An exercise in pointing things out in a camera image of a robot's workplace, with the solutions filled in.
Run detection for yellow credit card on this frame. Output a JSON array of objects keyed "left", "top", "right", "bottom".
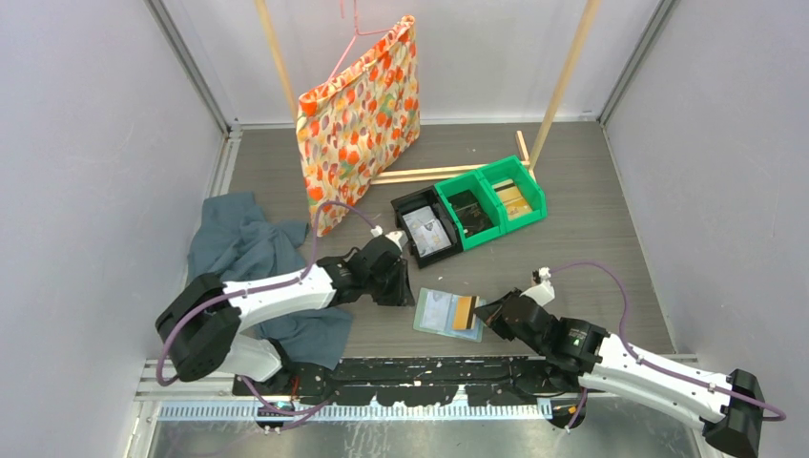
[{"left": 451, "top": 296, "right": 480, "bottom": 331}]

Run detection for green card holder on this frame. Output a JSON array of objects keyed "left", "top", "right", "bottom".
[{"left": 413, "top": 288, "right": 483, "bottom": 343}]

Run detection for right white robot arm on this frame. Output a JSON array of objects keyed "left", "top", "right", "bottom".
[{"left": 474, "top": 289, "right": 764, "bottom": 457}]

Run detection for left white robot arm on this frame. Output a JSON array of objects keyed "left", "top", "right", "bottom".
[{"left": 155, "top": 230, "right": 413, "bottom": 395}]

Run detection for cards in black bin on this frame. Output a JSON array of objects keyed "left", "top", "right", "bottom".
[{"left": 403, "top": 206, "right": 451, "bottom": 258}]

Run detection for cards in left green bin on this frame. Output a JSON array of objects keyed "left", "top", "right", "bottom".
[{"left": 447, "top": 190, "right": 494, "bottom": 238}]

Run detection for yellow cards in right bin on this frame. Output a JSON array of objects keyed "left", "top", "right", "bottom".
[{"left": 492, "top": 179, "right": 532, "bottom": 220}]

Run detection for black storage bin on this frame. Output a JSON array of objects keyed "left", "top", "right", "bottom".
[{"left": 391, "top": 186, "right": 463, "bottom": 268}]

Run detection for green bin left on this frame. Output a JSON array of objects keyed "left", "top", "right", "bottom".
[{"left": 435, "top": 171, "right": 506, "bottom": 251}]

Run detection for green bin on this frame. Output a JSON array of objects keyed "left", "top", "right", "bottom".
[
  {"left": 435, "top": 171, "right": 506, "bottom": 251},
  {"left": 478, "top": 156, "right": 548, "bottom": 233}
]

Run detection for green bin right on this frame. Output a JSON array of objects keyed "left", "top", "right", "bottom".
[{"left": 478, "top": 156, "right": 548, "bottom": 233}]

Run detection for orange floral hanging garment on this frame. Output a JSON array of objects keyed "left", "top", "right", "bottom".
[{"left": 296, "top": 15, "right": 421, "bottom": 236}]

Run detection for blue-grey cloth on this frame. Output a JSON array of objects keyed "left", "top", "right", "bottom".
[{"left": 187, "top": 192, "right": 353, "bottom": 369}]

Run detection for wooden clothes rack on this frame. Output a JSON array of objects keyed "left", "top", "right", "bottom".
[{"left": 254, "top": 0, "right": 601, "bottom": 185}]

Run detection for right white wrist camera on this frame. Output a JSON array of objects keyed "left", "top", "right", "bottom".
[{"left": 521, "top": 267, "right": 555, "bottom": 307}]

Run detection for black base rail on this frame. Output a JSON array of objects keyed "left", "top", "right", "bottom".
[{"left": 254, "top": 356, "right": 581, "bottom": 407}]

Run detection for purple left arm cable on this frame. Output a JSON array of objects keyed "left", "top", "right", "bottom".
[{"left": 155, "top": 200, "right": 384, "bottom": 419}]

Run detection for pink wire hanger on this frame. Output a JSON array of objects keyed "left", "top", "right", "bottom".
[{"left": 327, "top": 0, "right": 391, "bottom": 81}]

